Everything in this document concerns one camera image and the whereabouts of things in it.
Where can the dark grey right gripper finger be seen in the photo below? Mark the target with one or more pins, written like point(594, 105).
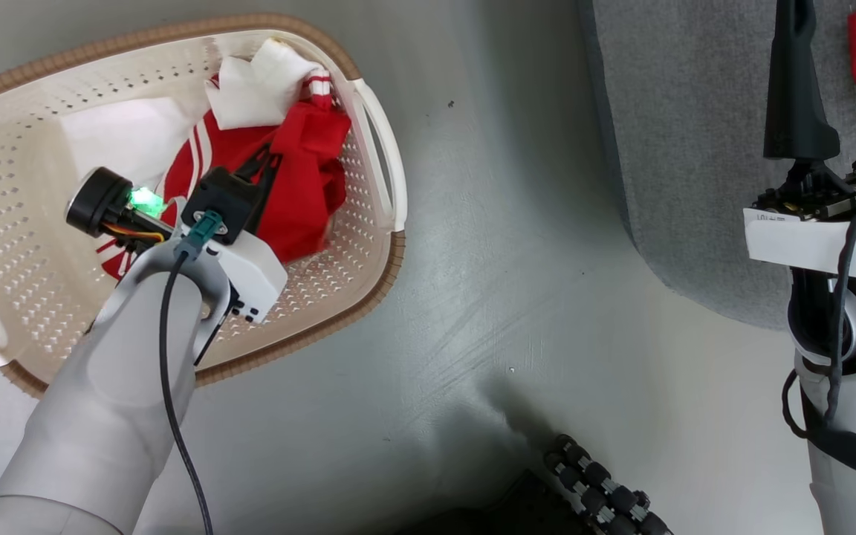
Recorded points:
point(796, 89)

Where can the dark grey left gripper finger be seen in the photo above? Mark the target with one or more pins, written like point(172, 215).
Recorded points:
point(268, 193)
point(257, 163)

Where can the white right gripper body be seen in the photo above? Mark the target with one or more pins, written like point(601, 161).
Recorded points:
point(814, 238)

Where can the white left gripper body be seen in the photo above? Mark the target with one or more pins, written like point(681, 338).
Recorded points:
point(253, 275)

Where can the red garment with white stripes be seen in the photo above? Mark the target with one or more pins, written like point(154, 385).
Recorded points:
point(305, 178)

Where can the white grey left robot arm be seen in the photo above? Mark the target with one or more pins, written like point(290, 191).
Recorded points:
point(101, 416)

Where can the cream perforated laundry basket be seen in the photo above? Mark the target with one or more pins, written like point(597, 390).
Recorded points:
point(324, 282)

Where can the white cloth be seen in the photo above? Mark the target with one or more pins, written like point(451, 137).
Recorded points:
point(127, 141)
point(261, 85)

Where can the grey fabric sofa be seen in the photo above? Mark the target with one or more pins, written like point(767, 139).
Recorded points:
point(695, 148)

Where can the black roller wheel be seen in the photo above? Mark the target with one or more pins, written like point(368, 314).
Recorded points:
point(602, 490)

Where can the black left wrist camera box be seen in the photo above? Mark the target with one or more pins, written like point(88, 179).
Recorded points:
point(216, 200)

